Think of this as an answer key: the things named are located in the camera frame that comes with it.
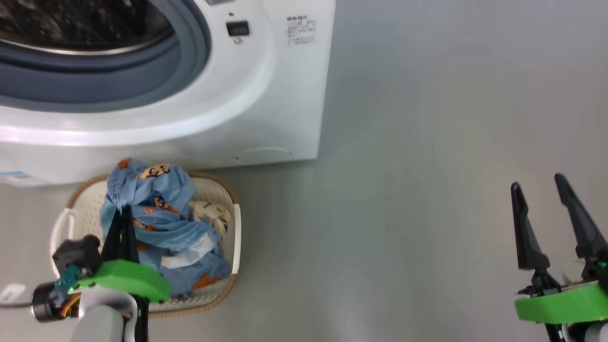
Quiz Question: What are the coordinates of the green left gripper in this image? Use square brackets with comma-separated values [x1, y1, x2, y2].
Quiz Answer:
[75, 205, 171, 304]

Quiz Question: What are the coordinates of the round white filter cover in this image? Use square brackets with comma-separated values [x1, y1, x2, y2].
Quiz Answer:
[237, 146, 293, 161]

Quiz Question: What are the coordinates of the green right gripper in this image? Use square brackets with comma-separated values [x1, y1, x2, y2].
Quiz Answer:
[511, 173, 608, 325]

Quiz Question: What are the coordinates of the blue patterned garment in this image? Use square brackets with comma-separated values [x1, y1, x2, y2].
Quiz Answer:
[99, 159, 232, 300]

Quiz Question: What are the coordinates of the beige patterned garment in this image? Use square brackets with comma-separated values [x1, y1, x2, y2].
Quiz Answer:
[189, 199, 233, 236]

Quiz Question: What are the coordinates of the cream perforated laundry basket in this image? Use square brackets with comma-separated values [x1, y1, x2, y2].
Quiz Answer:
[50, 171, 242, 318]

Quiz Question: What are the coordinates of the white front-load washing machine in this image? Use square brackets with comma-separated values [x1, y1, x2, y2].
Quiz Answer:
[0, 0, 336, 187]

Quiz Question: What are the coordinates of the blue energy label sticker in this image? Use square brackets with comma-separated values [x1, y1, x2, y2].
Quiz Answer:
[0, 171, 38, 187]

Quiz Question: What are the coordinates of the teal-plug left camera cable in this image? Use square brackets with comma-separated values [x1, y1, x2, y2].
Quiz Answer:
[54, 266, 82, 291]

